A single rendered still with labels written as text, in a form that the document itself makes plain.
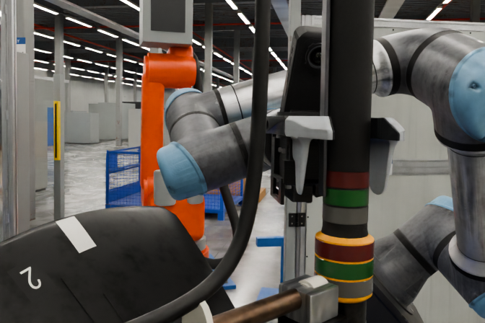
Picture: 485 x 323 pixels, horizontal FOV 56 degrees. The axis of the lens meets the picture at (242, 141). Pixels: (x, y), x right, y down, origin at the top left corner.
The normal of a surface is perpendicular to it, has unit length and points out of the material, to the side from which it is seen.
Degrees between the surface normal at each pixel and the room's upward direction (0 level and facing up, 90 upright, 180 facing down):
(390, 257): 50
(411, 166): 90
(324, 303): 90
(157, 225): 35
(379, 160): 94
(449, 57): 56
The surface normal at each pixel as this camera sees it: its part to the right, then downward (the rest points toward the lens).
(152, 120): 0.29, 0.16
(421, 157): 0.11, 0.05
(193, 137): -0.25, -0.82
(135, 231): 0.52, -0.76
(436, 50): -0.68, -0.55
